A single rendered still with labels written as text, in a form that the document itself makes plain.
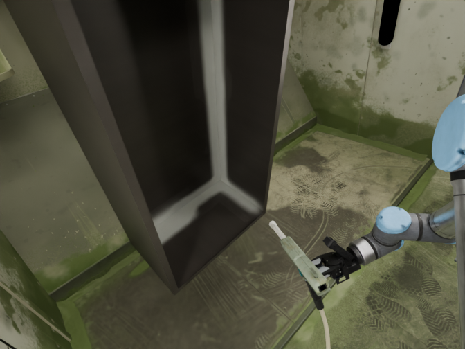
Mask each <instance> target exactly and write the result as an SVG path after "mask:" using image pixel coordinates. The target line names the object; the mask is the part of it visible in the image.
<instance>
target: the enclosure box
mask: <svg viewBox="0 0 465 349"><path fill-rule="evenodd" d="M3 1H4V3H5V5H6V7H7V9H8V11H9V12H10V14H11V16H12V18H13V20H14V22H15V24H16V25H17V27H18V29H19V32H20V33H21V36H22V37H23V39H24V41H25V43H26V45H27V47H28V49H29V50H30V52H31V54H32V56H33V58H34V60H35V62H36V63H37V65H38V67H39V70H40V71H41V73H42V75H43V77H44V79H45V81H46V83H47V85H48V87H49V89H50V90H51V92H52V94H53V96H54V98H55V100H56V101H57V103H58V105H59V107H60V109H61V111H62V113H63V115H64V117H65V119H66V121H67V123H68V124H69V127H70V128H71V130H72V132H73V134H74V136H75V138H76V139H77V141H78V143H79V145H80V147H81V149H82V151H83V153H84V155H85V157H86V159H87V161H88V162H89V165H90V166H91V168H92V170H93V172H94V174H95V176H96V178H97V179H98V181H99V183H100V185H101V187H102V189H103V191H104V193H105V195H106V196H107V199H108V200H109V203H110V204H111V206H112V208H113V210H114V212H115V214H116V216H117V217H118V219H119V221H120V223H121V225H122V227H123V228H124V230H125V233H126V234H127V237H128V238H129V241H130V242H131V244H132V245H133V246H134V248H135V249H136V250H137V251H138V252H139V254H140V255H141V256H142V257H143V258H144V259H145V261H146V262H147V263H148V265H149V266H150V267H151V268H152V269H153V270H154V271H155V273H156V274H157V275H158V277H159V278H160V279H161V280H162V281H163V282H164V283H165V285H166V286H167V287H168V288H169V290H170V291H171V292H172V293H173V295H176V294H177V293H178V292H179V291H180V290H181V289H183V288H184V287H185V286H186V285H187V284H188V283H189V282H190V281H191V280H192V279H193V278H194V277H195V276H197V275H198V274H199V273H200V272H201V271H202V270H204V269H205V268H206V267H207V266H208V265H209V264H210V263H211V262H212V261H213V260H214V259H215V258H216V257H218V256H219V255H220V254H221V253H222V252H223V251H225V250H226V249H227V248H228V247H229V246H230V245H231V244H232V243H233V242H234V241H235V240H236V239H237V238H239V237H240V236H241V235H242V234H243V233H244V232H245V231H247V230H248V229H249V228H250V227H251V226H252V225H254V223H256V221H257V220H258V219H260V218H261V217H262V216H263V215H264V214H265V213H266V206H267V200H268V191H269V186H270V180H271V170H272V165H273V155H274V150H275V140H276V135H277V125H278V120H279V115H280V105H281V99H282V90H283V84H284V75H285V69H286V60H287V55H288V49H289V40H290V34H291V24H292V19H293V9H294V4H295V0H3Z"/></svg>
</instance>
